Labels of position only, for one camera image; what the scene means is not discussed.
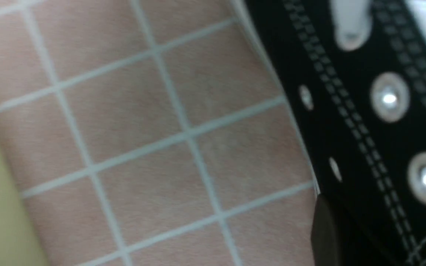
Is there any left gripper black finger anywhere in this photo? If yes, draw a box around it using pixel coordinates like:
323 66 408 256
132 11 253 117
311 194 376 266

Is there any black canvas sneaker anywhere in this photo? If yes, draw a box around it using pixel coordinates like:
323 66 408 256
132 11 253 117
231 0 426 266

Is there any pink checkered tablecloth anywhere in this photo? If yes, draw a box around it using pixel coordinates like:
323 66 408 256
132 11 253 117
0 0 314 266

